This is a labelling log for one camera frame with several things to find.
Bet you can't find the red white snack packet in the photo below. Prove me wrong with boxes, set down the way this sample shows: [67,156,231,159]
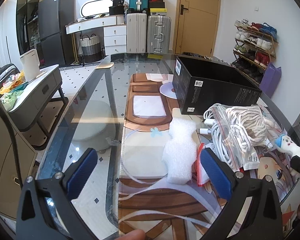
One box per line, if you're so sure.
[194,143,209,186]

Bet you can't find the white rope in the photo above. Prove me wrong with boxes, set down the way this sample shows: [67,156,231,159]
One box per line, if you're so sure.
[225,104,276,147]

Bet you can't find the white cable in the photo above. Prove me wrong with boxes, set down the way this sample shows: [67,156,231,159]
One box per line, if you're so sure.
[196,103,261,172]

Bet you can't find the white foam packing sheet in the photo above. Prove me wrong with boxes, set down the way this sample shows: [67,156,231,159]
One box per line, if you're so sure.
[162,118,197,185]

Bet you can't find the black cardboard box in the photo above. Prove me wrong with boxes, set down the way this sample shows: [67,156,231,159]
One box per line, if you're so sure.
[172,55,261,115]

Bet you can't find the white printed medicine pouch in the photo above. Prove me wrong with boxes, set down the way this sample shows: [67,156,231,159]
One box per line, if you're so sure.
[243,146,260,171]

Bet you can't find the left hand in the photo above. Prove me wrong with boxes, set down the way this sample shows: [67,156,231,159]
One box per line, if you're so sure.
[116,229,146,240]

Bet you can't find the blue hat plush doll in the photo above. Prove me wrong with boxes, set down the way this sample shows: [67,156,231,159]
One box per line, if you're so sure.
[274,134,300,161]

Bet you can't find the purple bag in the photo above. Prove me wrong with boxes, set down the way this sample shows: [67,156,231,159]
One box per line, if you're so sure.
[259,62,282,98]

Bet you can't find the grey side table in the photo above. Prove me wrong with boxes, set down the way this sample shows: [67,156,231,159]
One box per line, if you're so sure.
[8,64,69,150]

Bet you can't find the colourful clothes pile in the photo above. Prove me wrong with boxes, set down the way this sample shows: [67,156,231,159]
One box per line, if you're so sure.
[0,70,28,108]

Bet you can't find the shoe rack with shoes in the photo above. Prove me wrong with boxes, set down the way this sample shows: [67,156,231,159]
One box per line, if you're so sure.
[232,19,277,85]

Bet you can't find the bed with clothes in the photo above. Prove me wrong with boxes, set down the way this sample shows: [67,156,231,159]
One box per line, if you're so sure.
[0,63,20,88]

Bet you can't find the white electric kettle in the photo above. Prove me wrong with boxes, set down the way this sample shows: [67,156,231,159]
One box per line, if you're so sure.
[20,49,46,82]

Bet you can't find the woven laundry basket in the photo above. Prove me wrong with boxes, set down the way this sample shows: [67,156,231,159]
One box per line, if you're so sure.
[79,34,102,63]

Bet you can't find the black refrigerator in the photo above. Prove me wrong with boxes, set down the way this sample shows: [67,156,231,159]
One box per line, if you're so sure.
[38,0,75,66]

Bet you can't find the wooden door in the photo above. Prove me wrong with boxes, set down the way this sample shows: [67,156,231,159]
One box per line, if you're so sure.
[173,0,221,56]

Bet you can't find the white vanity desk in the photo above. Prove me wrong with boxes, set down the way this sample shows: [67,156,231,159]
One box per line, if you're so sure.
[65,15,127,55]

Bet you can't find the silver suitcase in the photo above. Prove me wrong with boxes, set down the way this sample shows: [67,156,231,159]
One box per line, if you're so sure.
[147,15,171,54]

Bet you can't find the dark glass wardrobe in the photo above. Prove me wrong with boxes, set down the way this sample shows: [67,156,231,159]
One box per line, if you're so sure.
[16,0,40,55]

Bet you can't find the oval mirror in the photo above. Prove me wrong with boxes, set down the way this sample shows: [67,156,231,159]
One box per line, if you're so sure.
[80,0,113,17]

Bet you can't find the white suitcase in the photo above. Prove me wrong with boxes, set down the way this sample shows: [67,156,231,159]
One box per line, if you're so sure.
[126,13,147,53]

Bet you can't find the stacked shoe boxes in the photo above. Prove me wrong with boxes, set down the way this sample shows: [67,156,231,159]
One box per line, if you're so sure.
[148,0,167,16]

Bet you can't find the black bag on desk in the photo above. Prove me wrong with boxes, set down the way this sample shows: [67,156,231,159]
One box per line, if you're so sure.
[109,0,125,16]

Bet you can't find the black cable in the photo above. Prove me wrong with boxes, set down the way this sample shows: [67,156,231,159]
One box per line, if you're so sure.
[0,97,24,188]

